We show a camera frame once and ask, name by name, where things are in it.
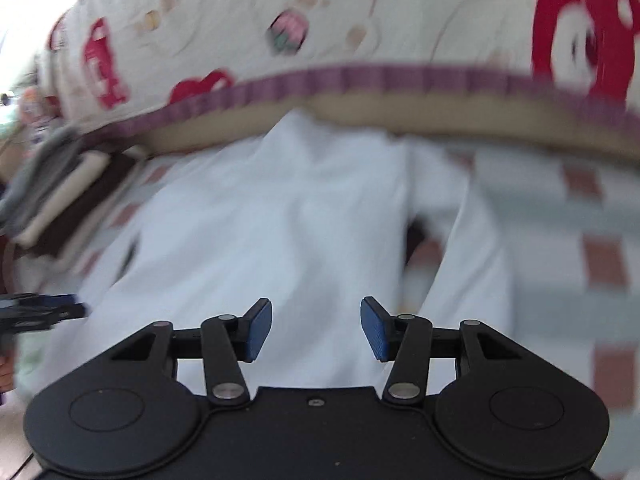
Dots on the person's left hand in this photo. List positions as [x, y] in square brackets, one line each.
[5, 374]

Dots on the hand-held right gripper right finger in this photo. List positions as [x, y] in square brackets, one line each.
[373, 331]

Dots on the colourful blurred object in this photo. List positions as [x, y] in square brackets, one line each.
[36, 107]

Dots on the checked bed sheet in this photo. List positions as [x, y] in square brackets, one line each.
[550, 210]

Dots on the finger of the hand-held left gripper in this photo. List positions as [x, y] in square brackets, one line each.
[45, 312]

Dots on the brown folded cloth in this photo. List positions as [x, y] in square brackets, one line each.
[85, 215]

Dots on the white garment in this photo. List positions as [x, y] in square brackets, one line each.
[275, 210]

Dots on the bear print quilt purple trim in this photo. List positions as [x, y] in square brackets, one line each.
[400, 10]

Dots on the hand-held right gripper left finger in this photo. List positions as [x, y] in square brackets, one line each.
[260, 331]

